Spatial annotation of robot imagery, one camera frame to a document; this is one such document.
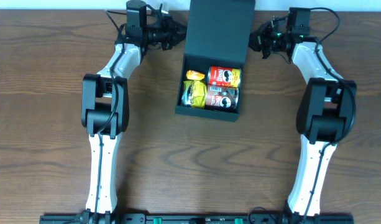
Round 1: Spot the dark green box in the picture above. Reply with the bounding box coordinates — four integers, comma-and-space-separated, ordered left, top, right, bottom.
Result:
175, 0, 255, 122

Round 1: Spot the small yellow snack packet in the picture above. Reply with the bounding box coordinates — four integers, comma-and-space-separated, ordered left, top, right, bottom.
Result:
186, 70, 205, 81

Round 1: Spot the red Pringles can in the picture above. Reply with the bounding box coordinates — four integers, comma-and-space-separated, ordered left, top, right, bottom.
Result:
207, 66, 242, 88

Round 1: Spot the long yellow snack bar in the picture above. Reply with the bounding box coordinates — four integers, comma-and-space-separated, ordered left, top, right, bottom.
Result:
183, 80, 207, 109

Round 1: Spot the green white snack packet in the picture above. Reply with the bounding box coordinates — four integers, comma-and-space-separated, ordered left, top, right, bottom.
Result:
181, 91, 192, 107

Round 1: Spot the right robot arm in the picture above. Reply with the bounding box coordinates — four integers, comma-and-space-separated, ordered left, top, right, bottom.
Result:
249, 20, 357, 223

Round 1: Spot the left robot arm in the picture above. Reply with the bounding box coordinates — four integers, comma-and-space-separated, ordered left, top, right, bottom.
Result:
81, 15, 187, 223

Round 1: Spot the right black cable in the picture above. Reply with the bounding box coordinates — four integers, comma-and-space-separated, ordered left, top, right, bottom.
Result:
301, 6, 357, 224

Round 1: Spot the black cable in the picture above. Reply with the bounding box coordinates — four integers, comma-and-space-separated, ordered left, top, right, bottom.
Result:
301, 6, 357, 224
93, 9, 129, 218

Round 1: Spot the left black cable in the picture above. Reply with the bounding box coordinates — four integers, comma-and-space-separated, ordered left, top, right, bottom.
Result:
93, 9, 129, 218

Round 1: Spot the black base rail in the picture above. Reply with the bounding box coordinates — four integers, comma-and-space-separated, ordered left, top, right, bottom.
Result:
39, 212, 355, 224

